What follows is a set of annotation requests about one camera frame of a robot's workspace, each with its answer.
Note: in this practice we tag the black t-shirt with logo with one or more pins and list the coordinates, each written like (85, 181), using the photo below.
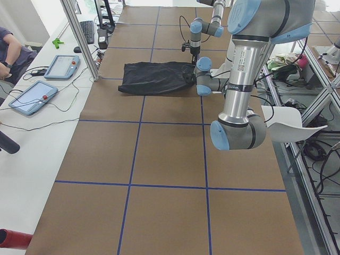
(150, 79)

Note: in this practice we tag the pile of colourful cloths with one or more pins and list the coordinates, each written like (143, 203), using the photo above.
(287, 67)

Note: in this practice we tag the black power adapter box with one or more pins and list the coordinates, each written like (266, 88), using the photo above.
(102, 38)

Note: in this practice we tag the black computer keyboard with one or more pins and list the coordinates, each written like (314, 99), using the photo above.
(87, 28)

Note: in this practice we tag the black computer mouse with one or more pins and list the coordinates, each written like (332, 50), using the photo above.
(77, 49)

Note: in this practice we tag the upper blue teach pendant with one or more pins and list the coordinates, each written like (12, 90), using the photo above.
(62, 67)

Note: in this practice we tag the blue teach pendant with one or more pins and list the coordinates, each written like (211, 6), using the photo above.
(33, 98)
(62, 67)

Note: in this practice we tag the green plastic clamp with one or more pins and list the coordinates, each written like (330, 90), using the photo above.
(57, 42)

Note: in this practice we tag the lower blue teach pendant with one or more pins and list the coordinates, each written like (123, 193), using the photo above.
(33, 98)

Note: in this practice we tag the seated person in purple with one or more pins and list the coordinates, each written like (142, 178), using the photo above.
(15, 58)

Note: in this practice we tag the red cylinder object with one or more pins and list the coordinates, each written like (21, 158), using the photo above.
(15, 240)

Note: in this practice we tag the white pedestal column base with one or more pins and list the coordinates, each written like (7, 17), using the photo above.
(223, 72)

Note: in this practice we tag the aluminium frame post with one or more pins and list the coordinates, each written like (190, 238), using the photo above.
(79, 36)

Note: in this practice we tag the aluminium side frame rack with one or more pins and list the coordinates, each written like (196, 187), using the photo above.
(311, 165)

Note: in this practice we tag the black foam handle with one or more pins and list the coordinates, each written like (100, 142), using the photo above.
(8, 145)

